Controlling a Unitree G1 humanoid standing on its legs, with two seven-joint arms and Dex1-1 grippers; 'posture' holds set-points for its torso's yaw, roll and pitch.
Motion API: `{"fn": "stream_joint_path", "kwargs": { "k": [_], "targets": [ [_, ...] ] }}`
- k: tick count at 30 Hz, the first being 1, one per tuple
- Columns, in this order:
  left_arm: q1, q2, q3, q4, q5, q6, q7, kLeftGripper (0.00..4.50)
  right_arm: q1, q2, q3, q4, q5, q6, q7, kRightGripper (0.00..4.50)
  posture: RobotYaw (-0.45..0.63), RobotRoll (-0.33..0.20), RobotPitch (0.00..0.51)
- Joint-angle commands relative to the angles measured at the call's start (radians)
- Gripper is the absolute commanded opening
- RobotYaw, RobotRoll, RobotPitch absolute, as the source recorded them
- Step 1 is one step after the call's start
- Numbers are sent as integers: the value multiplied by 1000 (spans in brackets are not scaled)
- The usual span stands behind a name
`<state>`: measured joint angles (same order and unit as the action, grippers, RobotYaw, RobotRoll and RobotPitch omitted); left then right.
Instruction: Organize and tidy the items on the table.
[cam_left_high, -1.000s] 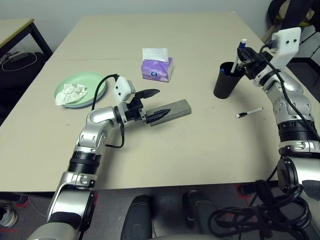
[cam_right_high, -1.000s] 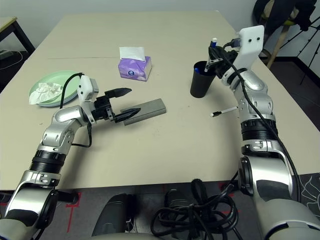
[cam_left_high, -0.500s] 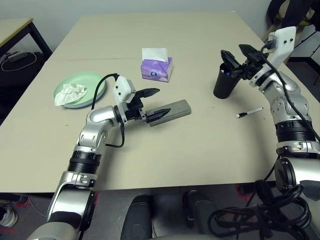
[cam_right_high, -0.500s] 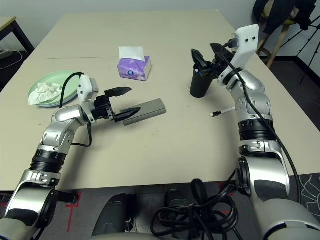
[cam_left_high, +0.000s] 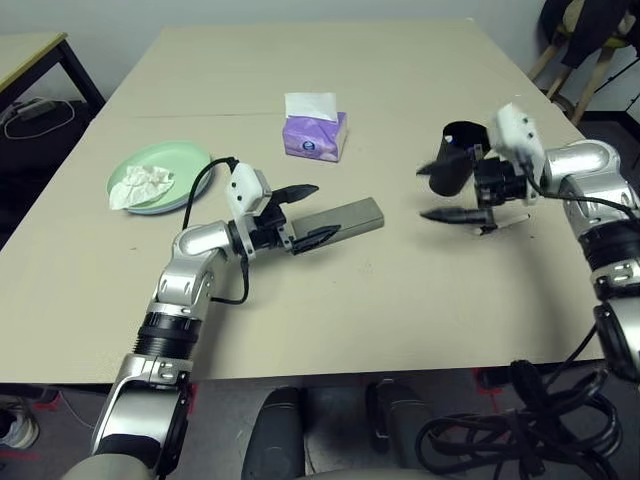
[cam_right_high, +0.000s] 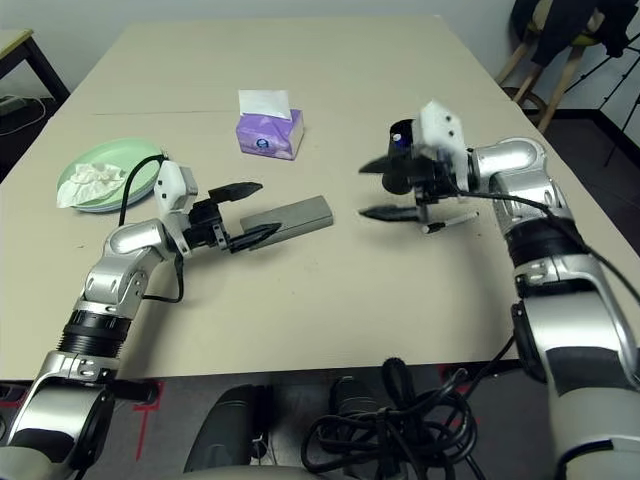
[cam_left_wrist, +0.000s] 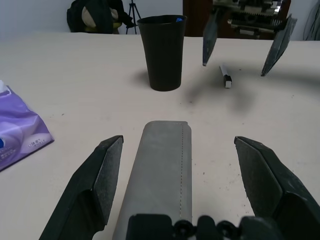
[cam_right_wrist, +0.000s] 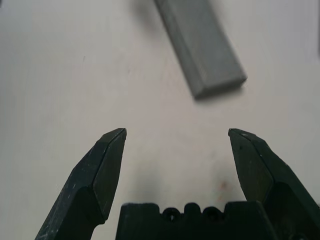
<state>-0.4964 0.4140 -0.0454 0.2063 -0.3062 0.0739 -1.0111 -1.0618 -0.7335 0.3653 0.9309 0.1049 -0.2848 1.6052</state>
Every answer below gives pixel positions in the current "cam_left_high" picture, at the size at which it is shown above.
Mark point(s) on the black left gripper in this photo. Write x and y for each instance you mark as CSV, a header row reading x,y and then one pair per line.
x,y
270,230

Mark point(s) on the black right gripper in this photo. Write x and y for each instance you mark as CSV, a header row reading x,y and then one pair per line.
x,y
497,182

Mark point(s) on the grey glasses case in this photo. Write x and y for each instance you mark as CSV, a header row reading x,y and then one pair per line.
x,y
352,217

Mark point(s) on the white marker black band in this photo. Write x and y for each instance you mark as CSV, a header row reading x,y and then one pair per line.
x,y
510,221

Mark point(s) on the green plate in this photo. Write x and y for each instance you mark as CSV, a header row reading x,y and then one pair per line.
x,y
185,155

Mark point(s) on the white tissue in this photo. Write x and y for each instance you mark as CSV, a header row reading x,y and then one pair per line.
x,y
140,187

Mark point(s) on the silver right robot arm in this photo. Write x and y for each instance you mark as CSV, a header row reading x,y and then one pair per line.
x,y
580,160

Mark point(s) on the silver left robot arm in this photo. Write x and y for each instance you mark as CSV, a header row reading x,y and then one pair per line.
x,y
200,240

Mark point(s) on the black cup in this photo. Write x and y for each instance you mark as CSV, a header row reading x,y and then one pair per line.
x,y
450,182

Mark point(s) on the purple tissue box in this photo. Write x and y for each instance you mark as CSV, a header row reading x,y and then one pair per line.
x,y
315,142

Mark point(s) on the wooden stool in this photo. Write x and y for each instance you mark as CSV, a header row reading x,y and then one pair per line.
x,y
592,85

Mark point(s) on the black jacket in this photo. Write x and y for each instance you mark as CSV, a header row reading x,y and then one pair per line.
x,y
585,30

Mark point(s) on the dark grey robot right leg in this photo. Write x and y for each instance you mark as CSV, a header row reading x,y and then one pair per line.
x,y
395,415

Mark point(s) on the dark grey robot leg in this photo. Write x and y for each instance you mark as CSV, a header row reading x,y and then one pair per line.
x,y
275,435
395,415

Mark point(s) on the dark grey robot left leg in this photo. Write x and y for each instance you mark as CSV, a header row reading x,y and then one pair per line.
x,y
275,435

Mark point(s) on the yellow stool cushion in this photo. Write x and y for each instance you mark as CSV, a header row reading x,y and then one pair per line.
x,y
617,42

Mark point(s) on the grey power strip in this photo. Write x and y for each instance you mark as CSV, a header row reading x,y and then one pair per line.
x,y
32,106

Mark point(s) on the side table black legs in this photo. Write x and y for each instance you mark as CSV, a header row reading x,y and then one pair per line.
x,y
30,50

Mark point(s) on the white sneaker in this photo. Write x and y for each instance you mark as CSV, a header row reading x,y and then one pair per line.
x,y
20,430

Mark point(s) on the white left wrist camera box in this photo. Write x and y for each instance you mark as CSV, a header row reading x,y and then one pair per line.
x,y
242,185

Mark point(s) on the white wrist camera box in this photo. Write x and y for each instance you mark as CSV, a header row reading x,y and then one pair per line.
x,y
515,130
242,185

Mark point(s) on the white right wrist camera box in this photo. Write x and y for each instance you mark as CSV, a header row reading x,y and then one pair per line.
x,y
515,130

